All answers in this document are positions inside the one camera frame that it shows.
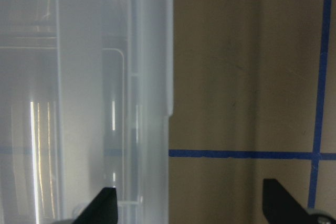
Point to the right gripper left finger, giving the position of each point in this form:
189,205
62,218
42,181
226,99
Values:
103,209

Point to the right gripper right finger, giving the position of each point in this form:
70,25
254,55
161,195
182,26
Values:
279,206

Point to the clear plastic box lid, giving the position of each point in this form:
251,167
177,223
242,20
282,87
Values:
153,48

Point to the clear plastic storage box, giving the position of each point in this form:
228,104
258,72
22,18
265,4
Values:
67,108

